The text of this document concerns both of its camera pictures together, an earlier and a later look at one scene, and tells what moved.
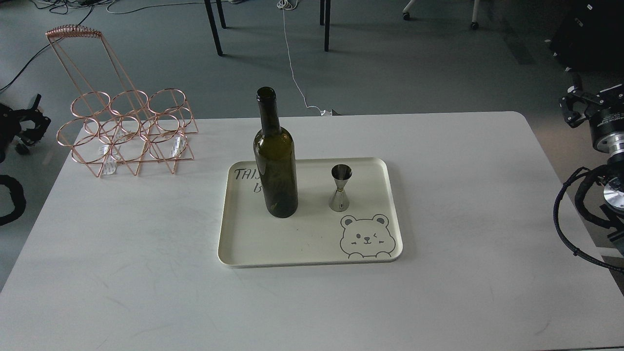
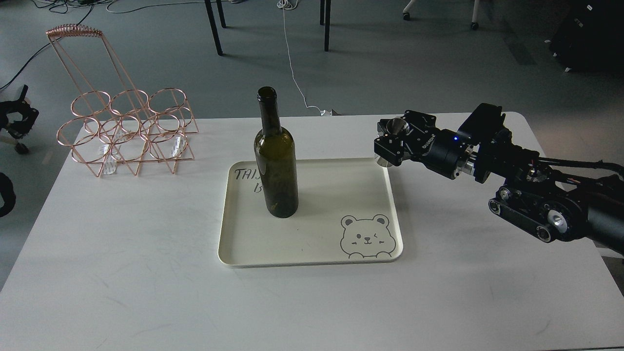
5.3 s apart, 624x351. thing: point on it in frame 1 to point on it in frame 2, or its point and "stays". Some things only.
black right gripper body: x=578 y=106 to x=439 y=149
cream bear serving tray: x=368 y=231 stays
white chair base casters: x=474 y=25 stays
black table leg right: x=328 y=5 stays
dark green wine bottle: x=274 y=153 stays
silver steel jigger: x=339 y=201 to x=394 y=126
